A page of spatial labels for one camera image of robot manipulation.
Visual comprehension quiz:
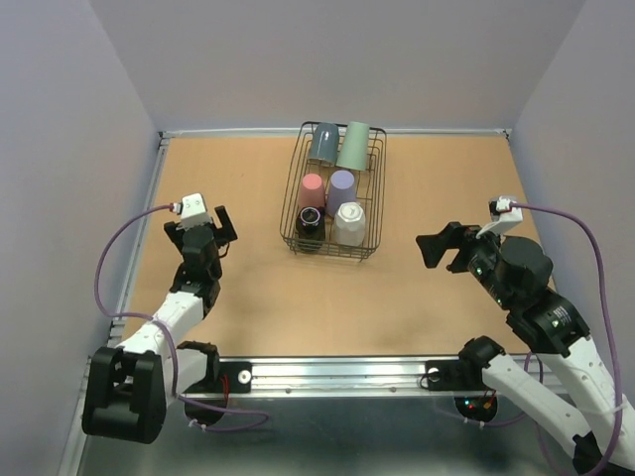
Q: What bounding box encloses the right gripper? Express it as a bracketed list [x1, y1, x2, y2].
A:
[416, 219, 514, 308]

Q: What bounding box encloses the black mug white inside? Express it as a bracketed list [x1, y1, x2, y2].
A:
[295, 206, 325, 253]

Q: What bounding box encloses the pink cup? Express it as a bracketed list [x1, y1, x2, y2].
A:
[298, 174, 325, 209]

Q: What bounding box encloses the lavender cup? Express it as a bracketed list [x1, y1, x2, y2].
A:
[326, 170, 356, 217]

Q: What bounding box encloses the green cup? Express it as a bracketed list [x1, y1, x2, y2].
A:
[336, 121, 370, 172]

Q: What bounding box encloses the grey mug white inside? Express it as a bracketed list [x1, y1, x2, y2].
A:
[308, 122, 339, 165]

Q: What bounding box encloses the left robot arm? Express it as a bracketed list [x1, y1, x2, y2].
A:
[81, 193, 237, 444]

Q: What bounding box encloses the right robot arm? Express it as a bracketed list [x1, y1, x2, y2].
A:
[416, 222, 634, 475]

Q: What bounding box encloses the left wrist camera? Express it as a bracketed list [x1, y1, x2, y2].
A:
[171, 192, 213, 230]

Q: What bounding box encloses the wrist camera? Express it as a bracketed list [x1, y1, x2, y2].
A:
[476, 195, 524, 239]
[171, 192, 213, 230]

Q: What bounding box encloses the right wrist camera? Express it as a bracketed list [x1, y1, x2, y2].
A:
[476, 195, 524, 239]

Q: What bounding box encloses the black wire dish rack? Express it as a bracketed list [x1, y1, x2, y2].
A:
[280, 121, 388, 261]

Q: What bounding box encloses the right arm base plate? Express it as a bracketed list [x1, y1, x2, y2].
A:
[419, 359, 487, 392]

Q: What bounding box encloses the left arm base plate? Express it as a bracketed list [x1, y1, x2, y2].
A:
[184, 360, 253, 395]

